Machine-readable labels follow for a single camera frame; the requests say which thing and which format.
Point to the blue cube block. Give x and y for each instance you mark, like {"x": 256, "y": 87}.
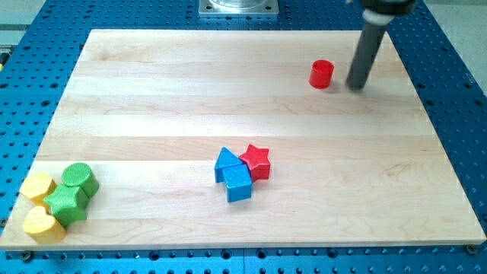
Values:
{"x": 238, "y": 182}

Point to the green star block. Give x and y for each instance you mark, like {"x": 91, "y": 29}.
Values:
{"x": 67, "y": 204}

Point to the red star block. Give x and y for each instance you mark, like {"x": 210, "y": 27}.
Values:
{"x": 257, "y": 161}

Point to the blue triangle block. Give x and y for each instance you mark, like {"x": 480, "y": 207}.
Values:
{"x": 226, "y": 159}

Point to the red cylinder block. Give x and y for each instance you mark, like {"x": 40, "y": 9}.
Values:
{"x": 321, "y": 74}

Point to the yellow pentagon block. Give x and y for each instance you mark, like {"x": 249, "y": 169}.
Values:
{"x": 38, "y": 186}

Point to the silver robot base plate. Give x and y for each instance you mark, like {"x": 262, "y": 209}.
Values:
{"x": 238, "y": 7}

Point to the green cylinder block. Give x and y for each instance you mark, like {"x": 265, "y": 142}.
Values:
{"x": 80, "y": 174}

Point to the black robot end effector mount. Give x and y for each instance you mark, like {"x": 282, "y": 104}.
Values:
{"x": 389, "y": 7}

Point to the yellow heart block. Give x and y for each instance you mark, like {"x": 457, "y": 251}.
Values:
{"x": 43, "y": 227}

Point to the blue perforated metal table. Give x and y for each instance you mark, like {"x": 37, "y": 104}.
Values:
{"x": 37, "y": 71}

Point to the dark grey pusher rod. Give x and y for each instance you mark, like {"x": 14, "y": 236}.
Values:
{"x": 375, "y": 25}

